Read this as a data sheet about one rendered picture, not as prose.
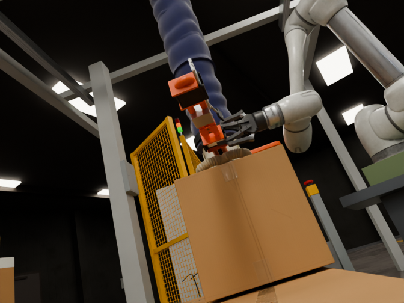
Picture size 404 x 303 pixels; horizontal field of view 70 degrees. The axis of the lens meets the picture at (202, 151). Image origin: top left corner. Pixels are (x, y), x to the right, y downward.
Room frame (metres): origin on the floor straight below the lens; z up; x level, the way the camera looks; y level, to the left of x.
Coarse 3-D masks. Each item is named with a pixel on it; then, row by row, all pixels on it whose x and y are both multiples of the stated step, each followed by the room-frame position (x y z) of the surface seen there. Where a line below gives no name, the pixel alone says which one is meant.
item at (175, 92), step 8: (176, 80) 0.63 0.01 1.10; (176, 88) 0.63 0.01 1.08; (184, 88) 0.62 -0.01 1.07; (192, 88) 0.62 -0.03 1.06; (176, 96) 0.63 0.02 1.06; (184, 96) 0.64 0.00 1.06; (192, 96) 0.66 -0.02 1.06; (200, 96) 0.67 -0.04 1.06; (184, 104) 0.68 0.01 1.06; (192, 104) 0.69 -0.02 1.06
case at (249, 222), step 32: (256, 160) 0.94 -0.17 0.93; (288, 160) 0.94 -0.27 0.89; (192, 192) 0.96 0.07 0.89; (224, 192) 0.95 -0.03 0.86; (256, 192) 0.95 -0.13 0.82; (288, 192) 0.94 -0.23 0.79; (192, 224) 0.96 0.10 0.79; (224, 224) 0.95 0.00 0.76; (256, 224) 0.95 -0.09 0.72; (288, 224) 0.94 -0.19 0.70; (224, 256) 0.95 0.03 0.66; (256, 256) 0.95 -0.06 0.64; (288, 256) 0.94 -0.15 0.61; (320, 256) 0.94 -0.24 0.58; (224, 288) 0.95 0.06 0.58
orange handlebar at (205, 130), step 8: (184, 80) 0.61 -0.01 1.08; (192, 80) 0.61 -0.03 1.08; (200, 104) 0.73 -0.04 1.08; (192, 112) 0.76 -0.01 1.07; (200, 128) 0.87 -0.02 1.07; (208, 128) 0.88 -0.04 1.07; (216, 128) 0.90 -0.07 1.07; (208, 136) 0.96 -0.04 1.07; (272, 144) 1.26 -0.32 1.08; (280, 144) 1.27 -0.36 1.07; (216, 152) 1.13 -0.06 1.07; (224, 152) 1.15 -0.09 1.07; (256, 152) 1.27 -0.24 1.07
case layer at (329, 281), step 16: (304, 272) 1.09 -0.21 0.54; (320, 272) 0.91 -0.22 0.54; (336, 272) 0.79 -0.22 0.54; (352, 272) 0.70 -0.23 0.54; (256, 288) 1.07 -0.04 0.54; (272, 288) 0.90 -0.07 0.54; (288, 288) 0.79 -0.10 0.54; (304, 288) 0.69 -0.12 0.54; (320, 288) 0.62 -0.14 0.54; (336, 288) 0.56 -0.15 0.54; (352, 288) 0.52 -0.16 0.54; (368, 288) 0.48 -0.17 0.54; (384, 288) 0.44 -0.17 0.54; (400, 288) 0.41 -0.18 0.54
